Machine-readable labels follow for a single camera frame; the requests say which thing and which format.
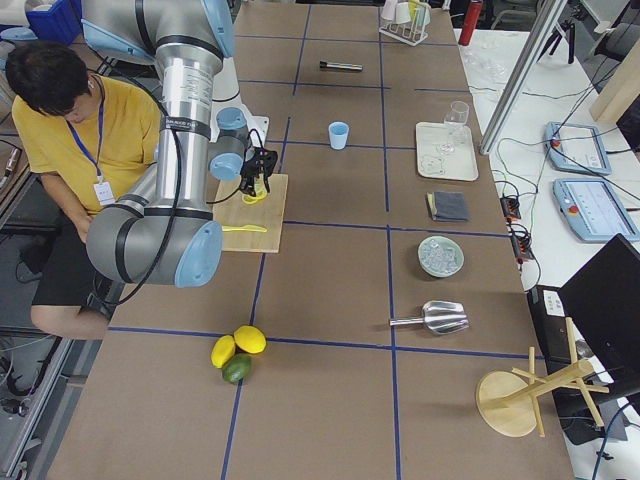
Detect steel ice scoop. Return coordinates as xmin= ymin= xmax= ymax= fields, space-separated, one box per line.
xmin=389 ymin=300 xmax=470 ymax=336

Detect yellow lemon upper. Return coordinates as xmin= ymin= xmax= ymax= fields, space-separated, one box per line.
xmin=233 ymin=325 xmax=267 ymax=354

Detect white wire cup rack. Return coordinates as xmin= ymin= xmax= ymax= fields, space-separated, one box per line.
xmin=379 ymin=14 xmax=429 ymax=46

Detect wooden cutting board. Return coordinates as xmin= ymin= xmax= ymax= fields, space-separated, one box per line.
xmin=212 ymin=174 xmax=288 ymax=253

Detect red bottle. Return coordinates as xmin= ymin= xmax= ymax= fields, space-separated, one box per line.
xmin=458 ymin=0 xmax=483 ymax=46

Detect teach pendant near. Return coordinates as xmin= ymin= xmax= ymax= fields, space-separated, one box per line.
xmin=552 ymin=179 xmax=639 ymax=243

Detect black monitor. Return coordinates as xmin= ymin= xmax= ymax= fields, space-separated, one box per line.
xmin=527 ymin=232 xmax=640 ymax=446

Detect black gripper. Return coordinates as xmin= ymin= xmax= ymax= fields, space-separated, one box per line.
xmin=240 ymin=147 xmax=277 ymax=196

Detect wooden mug tree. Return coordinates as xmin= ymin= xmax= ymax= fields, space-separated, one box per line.
xmin=475 ymin=317 xmax=609 ymax=437

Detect light blue cup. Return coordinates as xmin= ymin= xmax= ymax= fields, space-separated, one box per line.
xmin=328 ymin=121 xmax=350 ymax=150

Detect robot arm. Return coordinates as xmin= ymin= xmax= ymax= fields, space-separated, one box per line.
xmin=82 ymin=1 xmax=268 ymax=288

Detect aluminium frame post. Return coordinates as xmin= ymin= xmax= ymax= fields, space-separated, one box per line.
xmin=479 ymin=0 xmax=567 ymax=155

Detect blue storage bin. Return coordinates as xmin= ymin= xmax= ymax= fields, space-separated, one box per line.
xmin=26 ymin=0 xmax=82 ymax=45

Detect steel muddler with black cap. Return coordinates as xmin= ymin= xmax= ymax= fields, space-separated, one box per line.
xmin=319 ymin=61 xmax=364 ymax=72

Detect pink plastic cup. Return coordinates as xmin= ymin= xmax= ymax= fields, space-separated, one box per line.
xmin=381 ymin=0 xmax=397 ymax=23

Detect teach pendant far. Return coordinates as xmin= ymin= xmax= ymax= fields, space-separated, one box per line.
xmin=543 ymin=122 xmax=612 ymax=175

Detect grey folded cloth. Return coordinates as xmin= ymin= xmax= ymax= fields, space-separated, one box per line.
xmin=426 ymin=191 xmax=469 ymax=222

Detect cream bear tray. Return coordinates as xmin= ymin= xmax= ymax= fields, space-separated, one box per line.
xmin=415 ymin=122 xmax=479 ymax=181

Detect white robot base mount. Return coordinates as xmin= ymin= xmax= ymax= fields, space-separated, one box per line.
xmin=210 ymin=57 xmax=269 ymax=146

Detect yellow lemon left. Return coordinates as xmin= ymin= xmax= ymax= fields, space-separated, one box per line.
xmin=210 ymin=335 xmax=236 ymax=369

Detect green bowl of ice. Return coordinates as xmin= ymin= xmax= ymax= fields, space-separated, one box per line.
xmin=417 ymin=236 xmax=464 ymax=278

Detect white plastic cup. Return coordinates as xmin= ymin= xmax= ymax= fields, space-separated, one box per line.
xmin=394 ymin=1 xmax=411 ymax=24

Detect yellow lemon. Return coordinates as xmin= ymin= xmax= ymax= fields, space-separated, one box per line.
xmin=210 ymin=335 xmax=236 ymax=369
xmin=233 ymin=325 xmax=267 ymax=354

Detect clear wine glass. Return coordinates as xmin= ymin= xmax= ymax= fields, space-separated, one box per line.
xmin=436 ymin=100 xmax=470 ymax=154

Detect person in yellow shirt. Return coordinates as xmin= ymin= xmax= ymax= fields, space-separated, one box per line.
xmin=6 ymin=41 xmax=161 ymax=340

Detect teach pendant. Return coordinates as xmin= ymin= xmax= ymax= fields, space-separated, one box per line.
xmin=552 ymin=179 xmax=639 ymax=243
xmin=543 ymin=122 xmax=612 ymax=175

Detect lemon slices on board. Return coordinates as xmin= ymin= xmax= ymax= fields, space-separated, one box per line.
xmin=241 ymin=184 xmax=268 ymax=205

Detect green lime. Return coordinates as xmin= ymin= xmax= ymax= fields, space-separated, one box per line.
xmin=222 ymin=353 xmax=252 ymax=384

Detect yellow plastic knife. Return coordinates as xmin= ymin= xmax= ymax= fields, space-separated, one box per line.
xmin=222 ymin=224 xmax=268 ymax=233

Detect yellow plastic cup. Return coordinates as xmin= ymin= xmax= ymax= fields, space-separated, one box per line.
xmin=409 ymin=1 xmax=422 ymax=25

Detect green plastic cup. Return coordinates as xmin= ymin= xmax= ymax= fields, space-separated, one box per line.
xmin=415 ymin=2 xmax=431 ymax=29

